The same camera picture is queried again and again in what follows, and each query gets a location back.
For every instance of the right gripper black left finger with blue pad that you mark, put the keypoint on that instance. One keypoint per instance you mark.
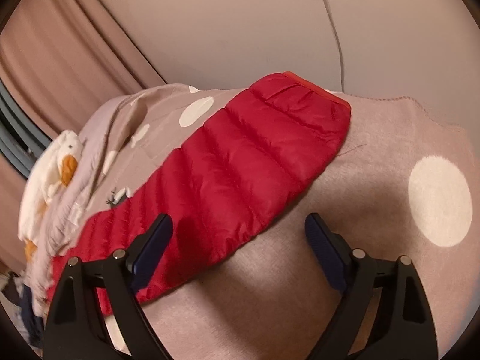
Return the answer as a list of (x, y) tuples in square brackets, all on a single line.
[(75, 327)]

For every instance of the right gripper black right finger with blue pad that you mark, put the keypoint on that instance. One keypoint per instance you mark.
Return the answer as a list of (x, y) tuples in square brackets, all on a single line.
[(403, 327)]

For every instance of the red puffer jacket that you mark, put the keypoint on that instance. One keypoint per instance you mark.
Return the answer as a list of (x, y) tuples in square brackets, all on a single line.
[(225, 179)]

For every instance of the navy blue garment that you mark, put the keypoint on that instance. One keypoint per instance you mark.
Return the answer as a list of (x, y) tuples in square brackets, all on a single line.
[(33, 324)]

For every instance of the polka dot bed sheet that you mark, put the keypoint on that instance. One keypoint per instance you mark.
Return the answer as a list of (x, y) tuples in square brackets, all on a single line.
[(239, 280)]

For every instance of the white goose plush toy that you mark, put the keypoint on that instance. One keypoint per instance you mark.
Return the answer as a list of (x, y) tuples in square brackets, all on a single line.
[(51, 172)]

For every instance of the lilac duvet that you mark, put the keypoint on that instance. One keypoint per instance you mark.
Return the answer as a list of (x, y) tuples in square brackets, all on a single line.
[(62, 217)]

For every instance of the blue curtain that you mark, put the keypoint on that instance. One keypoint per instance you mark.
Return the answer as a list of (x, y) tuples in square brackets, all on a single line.
[(22, 141)]

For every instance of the pink curtain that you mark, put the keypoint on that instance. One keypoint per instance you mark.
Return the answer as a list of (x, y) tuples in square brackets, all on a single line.
[(61, 60)]

